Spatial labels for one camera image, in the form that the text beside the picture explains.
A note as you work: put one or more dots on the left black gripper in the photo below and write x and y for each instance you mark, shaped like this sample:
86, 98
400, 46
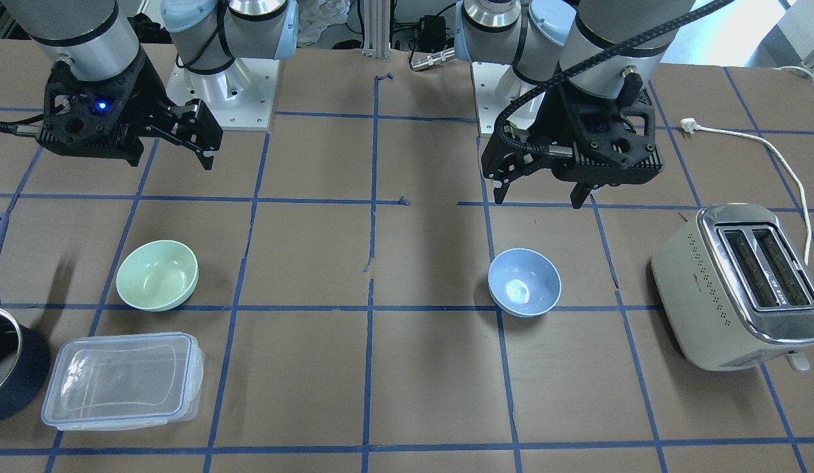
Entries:
550, 118

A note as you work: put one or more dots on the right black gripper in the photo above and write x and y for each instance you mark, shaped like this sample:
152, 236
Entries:
146, 90

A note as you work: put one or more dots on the blue bowl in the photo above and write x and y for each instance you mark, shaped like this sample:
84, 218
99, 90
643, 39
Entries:
524, 283

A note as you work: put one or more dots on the green bowl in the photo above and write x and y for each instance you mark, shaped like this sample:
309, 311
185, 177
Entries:
158, 276

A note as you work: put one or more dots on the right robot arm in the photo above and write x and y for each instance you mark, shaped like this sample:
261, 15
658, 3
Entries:
99, 40

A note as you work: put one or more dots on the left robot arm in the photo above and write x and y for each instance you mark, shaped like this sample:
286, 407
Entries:
595, 45

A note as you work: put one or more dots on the cream silver toaster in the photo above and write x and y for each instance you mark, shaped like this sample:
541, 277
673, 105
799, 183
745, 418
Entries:
736, 290

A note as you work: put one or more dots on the clear plastic food container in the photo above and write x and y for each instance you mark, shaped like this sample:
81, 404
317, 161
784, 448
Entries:
117, 383

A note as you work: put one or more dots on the dark blue saucepan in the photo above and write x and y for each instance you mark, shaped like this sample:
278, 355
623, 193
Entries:
24, 357

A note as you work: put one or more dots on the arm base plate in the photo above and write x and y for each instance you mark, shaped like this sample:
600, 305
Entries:
241, 98
495, 86

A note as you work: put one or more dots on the aluminium frame post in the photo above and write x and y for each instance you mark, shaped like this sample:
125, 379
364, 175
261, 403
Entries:
377, 28

